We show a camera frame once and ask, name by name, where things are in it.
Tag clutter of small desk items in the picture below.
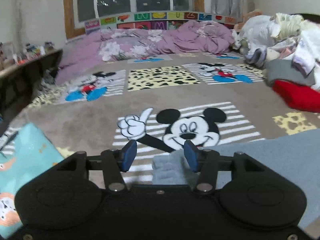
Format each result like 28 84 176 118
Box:
0 41 56 67

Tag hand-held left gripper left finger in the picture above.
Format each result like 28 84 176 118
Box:
56 140 137 193

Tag folded red garment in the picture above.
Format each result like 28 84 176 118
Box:
272 79 320 113

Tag black and white cloth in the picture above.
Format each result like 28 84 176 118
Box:
37 69 58 95

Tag pile of unfolded clothes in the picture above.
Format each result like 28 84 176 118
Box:
231 12 320 90

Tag folded grey garment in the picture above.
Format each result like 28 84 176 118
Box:
264 59 316 87

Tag brown cartoon printed blanket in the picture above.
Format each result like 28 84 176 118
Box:
0 51 320 233

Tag folded teal printed shirt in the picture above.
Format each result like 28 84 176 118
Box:
0 122 66 238

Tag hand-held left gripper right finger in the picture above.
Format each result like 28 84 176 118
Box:
184 140 264 194

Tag colourful alphabet headboard mat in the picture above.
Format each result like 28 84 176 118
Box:
84 10 238 35

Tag grey fleece pants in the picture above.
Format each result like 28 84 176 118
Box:
152 129 320 233

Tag purple floral quilt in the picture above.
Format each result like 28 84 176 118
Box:
55 20 237 84

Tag dark wooden desk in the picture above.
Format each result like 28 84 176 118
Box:
0 49 63 130

